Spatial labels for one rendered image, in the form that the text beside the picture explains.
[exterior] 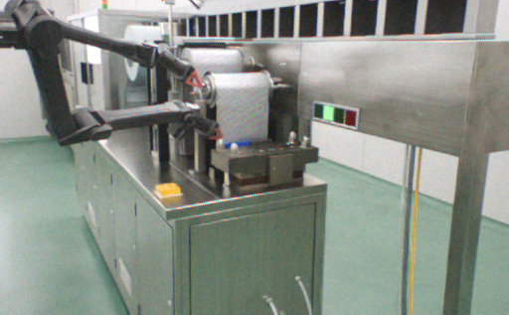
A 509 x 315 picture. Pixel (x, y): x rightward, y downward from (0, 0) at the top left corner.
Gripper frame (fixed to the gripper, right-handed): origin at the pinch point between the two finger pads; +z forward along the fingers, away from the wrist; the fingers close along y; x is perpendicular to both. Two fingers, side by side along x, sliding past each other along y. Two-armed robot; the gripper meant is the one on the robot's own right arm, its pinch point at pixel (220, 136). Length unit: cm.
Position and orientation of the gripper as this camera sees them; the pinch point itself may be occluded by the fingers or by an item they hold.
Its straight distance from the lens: 180.3
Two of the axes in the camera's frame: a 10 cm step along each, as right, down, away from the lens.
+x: 4.9, -8.6, 1.2
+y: 6.1, 2.5, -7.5
